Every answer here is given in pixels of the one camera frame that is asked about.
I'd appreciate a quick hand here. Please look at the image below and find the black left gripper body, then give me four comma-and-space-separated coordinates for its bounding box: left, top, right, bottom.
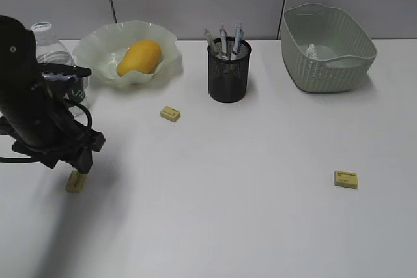
11, 130, 106, 174

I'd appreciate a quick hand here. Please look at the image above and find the yellow eraser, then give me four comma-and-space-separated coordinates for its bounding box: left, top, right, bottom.
65, 169, 88, 193
334, 170, 358, 189
160, 106, 180, 122

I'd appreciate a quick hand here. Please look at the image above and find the clear water bottle green label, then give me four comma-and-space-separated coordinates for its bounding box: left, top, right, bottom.
31, 21, 89, 107

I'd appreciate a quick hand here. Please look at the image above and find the yellow mango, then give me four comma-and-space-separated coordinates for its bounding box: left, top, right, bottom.
117, 40, 162, 76

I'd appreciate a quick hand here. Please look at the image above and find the beige grip pen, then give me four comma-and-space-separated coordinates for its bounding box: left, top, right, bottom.
203, 29, 218, 56

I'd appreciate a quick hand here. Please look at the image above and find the grey grip pen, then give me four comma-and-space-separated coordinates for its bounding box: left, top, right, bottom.
219, 23, 228, 60

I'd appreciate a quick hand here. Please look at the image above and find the blue clip white pen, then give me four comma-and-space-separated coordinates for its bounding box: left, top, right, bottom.
231, 23, 244, 60

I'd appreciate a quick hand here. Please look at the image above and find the waste paper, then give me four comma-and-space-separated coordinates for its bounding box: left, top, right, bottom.
305, 44, 318, 60

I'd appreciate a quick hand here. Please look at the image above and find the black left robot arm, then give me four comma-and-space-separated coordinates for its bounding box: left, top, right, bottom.
1, 16, 106, 174

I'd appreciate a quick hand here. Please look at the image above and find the pale green wavy plate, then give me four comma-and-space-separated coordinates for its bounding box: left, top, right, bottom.
73, 20, 181, 88

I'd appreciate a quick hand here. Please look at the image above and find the black mesh pen holder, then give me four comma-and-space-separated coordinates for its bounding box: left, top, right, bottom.
207, 39, 252, 103

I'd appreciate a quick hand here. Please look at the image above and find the green woven plastic basket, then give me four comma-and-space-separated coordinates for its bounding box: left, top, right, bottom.
281, 3, 377, 93

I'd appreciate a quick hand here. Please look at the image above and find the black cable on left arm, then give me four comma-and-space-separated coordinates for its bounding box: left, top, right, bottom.
0, 98, 94, 165

